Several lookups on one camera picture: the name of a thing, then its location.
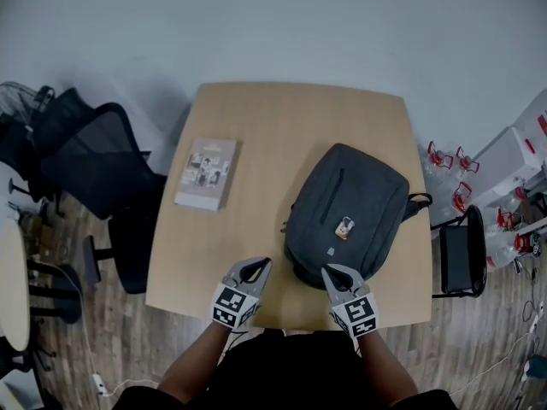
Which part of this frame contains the round beige table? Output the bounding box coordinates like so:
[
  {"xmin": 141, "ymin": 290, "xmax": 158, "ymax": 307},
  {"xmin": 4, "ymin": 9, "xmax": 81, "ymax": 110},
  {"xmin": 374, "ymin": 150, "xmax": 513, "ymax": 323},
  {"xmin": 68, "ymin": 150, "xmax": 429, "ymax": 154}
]
[{"xmin": 0, "ymin": 218, "xmax": 82, "ymax": 354}]

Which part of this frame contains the person's black clothing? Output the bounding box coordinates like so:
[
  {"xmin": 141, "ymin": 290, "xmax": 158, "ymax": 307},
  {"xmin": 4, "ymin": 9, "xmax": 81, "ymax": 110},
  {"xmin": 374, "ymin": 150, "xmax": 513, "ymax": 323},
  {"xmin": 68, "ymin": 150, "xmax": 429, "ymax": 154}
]
[{"xmin": 113, "ymin": 329, "xmax": 458, "ymax": 410}]

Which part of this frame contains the small printed badge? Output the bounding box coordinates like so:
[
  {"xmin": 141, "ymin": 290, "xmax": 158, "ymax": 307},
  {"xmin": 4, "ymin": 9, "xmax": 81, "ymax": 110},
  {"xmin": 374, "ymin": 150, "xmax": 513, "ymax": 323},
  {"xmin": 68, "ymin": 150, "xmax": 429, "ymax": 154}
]
[{"xmin": 334, "ymin": 215, "xmax": 356, "ymax": 241}]

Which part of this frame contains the group of clear water jugs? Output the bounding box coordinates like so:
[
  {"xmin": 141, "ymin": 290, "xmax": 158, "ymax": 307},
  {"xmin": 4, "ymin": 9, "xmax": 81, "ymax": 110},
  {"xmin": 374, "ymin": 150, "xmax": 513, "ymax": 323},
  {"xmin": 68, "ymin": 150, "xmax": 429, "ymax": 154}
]
[{"xmin": 422, "ymin": 140, "xmax": 539, "ymax": 272}]

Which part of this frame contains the black mesh office chair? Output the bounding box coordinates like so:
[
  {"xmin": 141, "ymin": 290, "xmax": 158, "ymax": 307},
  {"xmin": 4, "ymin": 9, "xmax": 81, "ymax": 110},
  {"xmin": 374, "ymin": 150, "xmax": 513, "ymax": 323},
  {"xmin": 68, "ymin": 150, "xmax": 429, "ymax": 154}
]
[
  {"xmin": 40, "ymin": 102, "xmax": 168, "ymax": 295},
  {"xmin": 0, "ymin": 85, "xmax": 93, "ymax": 217}
]

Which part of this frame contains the black folding chair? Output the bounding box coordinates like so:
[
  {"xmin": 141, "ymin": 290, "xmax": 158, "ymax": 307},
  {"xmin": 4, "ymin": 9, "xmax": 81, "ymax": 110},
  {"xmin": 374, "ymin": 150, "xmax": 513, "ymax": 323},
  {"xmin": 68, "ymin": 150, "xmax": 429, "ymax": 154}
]
[{"xmin": 430, "ymin": 204, "xmax": 488, "ymax": 299}]

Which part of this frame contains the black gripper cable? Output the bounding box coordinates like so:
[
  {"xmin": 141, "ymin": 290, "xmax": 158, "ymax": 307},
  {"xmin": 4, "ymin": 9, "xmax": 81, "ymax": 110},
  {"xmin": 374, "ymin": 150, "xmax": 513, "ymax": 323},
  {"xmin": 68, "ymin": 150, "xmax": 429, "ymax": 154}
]
[{"xmin": 224, "ymin": 331, "xmax": 251, "ymax": 354}]

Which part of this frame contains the person's left forearm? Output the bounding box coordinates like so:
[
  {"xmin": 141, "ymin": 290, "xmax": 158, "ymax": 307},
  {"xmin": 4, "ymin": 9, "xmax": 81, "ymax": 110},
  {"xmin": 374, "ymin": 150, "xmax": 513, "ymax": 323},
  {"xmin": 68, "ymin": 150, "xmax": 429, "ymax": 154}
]
[{"xmin": 157, "ymin": 325, "xmax": 234, "ymax": 405}]

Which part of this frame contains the beige paperback book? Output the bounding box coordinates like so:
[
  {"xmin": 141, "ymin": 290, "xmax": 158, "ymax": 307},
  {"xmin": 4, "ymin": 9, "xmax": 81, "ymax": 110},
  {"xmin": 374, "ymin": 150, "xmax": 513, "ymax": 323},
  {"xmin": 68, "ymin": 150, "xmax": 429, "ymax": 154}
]
[{"xmin": 173, "ymin": 137, "xmax": 244, "ymax": 212}]

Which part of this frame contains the dark grey backpack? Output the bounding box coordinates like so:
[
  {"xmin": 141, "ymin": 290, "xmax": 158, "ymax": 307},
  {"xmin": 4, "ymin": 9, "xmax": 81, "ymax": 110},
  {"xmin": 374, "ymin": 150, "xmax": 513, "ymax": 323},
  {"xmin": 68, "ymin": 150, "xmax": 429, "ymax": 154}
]
[{"xmin": 279, "ymin": 142, "xmax": 433, "ymax": 290}]

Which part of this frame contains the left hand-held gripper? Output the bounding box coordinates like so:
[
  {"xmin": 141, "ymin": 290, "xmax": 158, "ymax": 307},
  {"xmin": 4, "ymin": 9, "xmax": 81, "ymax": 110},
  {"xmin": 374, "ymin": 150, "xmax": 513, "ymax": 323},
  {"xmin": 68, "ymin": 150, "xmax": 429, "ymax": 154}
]
[{"xmin": 211, "ymin": 256, "xmax": 274, "ymax": 331}]

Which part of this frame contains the person's right forearm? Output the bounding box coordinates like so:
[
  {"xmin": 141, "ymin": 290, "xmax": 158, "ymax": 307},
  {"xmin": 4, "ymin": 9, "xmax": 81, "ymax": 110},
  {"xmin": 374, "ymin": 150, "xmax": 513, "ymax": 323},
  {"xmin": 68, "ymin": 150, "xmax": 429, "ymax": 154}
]
[{"xmin": 356, "ymin": 331, "xmax": 420, "ymax": 401}]

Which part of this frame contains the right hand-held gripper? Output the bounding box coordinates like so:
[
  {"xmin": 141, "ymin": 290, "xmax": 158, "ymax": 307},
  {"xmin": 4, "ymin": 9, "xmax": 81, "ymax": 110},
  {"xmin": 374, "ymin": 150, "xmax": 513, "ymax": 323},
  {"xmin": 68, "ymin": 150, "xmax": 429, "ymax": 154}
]
[{"xmin": 320, "ymin": 262, "xmax": 379, "ymax": 339}]

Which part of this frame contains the black standing fan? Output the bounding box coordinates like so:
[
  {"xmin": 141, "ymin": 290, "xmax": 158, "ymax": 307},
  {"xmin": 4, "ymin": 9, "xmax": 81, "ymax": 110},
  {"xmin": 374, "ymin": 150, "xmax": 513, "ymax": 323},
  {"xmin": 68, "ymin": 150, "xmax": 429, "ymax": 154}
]
[{"xmin": 0, "ymin": 81, "xmax": 35, "ymax": 123}]

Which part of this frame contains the white cabinet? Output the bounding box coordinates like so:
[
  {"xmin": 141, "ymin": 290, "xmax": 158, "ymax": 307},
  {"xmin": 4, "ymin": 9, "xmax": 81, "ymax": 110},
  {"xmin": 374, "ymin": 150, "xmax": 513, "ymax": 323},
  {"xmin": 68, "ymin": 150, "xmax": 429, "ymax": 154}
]
[{"xmin": 469, "ymin": 87, "xmax": 547, "ymax": 213}]

